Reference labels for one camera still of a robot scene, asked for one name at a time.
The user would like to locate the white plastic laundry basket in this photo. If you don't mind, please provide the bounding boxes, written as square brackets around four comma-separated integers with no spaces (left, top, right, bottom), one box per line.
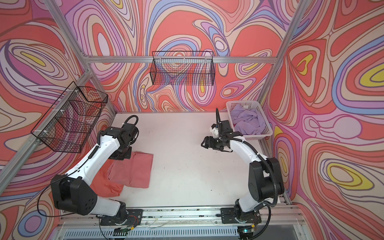
[226,101,273,140]

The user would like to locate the pink t shirt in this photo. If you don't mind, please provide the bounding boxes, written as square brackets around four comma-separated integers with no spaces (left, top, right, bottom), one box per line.
[108,152,154,189]

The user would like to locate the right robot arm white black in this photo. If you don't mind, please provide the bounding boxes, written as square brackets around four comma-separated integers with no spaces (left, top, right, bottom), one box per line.
[201,119,284,222]

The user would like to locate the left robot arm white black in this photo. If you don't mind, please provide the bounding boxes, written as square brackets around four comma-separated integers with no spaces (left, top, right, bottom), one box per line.
[51,123,139,225]

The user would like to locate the lavender t shirt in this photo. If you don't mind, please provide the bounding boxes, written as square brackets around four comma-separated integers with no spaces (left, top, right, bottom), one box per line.
[230,105,266,135]

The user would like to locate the folded red t shirt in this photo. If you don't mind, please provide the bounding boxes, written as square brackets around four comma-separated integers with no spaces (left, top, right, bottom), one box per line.
[90,160,124,198]

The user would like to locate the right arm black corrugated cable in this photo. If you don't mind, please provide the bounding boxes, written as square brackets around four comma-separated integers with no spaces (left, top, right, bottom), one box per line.
[215,107,279,240]

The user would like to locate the black wire basket left wall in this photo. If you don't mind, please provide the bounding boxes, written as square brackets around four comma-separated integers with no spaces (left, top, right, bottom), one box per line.
[31,82,108,153]

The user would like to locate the black wire basket wall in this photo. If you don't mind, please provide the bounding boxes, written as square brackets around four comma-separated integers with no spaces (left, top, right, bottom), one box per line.
[31,82,108,153]
[150,51,216,86]

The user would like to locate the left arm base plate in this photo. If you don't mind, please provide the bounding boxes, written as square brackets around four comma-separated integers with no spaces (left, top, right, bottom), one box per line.
[100,209,143,227]

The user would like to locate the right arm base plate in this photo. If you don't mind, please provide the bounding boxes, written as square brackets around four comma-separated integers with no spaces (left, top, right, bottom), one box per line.
[220,207,262,225]

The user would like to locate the black wire basket back wall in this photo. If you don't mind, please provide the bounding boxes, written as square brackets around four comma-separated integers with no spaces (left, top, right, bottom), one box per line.
[150,51,216,86]

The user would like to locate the aluminium frame back crossbar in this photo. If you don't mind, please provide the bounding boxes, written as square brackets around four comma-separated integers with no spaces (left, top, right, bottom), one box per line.
[83,55,277,64]

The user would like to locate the aluminium frame rail base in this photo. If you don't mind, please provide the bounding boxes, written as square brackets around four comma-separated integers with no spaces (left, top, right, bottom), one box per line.
[52,205,313,240]

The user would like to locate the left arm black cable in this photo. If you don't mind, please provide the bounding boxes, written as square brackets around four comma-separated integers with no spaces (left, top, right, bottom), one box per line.
[36,114,140,240]

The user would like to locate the aluminium frame left post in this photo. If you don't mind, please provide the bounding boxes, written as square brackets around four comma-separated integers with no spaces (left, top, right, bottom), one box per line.
[44,0,118,115]

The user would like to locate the aluminium frame post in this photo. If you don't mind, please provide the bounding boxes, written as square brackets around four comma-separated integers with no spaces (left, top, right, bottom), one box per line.
[257,0,312,106]
[44,0,118,115]

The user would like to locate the aluminium frame right post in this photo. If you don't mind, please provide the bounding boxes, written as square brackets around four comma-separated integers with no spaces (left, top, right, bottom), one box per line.
[257,0,312,106]

